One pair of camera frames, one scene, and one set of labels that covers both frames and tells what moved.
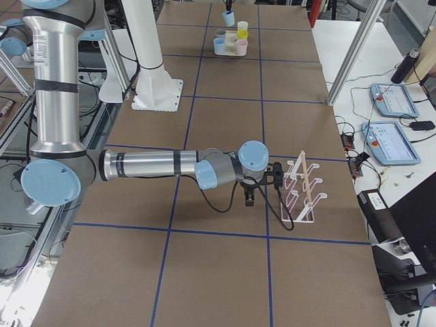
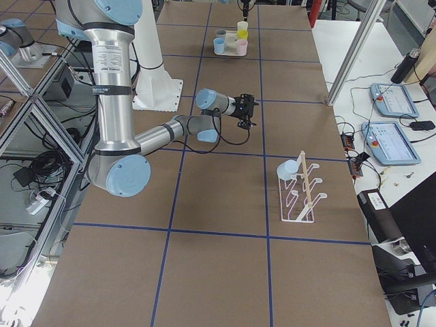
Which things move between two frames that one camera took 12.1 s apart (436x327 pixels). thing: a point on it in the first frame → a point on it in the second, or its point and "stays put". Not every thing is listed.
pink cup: x=242 y=46 stays put
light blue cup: x=229 y=18 → x=287 y=169
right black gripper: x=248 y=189 → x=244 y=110
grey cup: x=220 y=33 stays put
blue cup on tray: x=219 y=45 stays put
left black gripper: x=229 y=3 → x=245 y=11
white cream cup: x=242 y=25 stays put
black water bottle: x=405 y=66 stays put
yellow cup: x=242 y=34 stays put
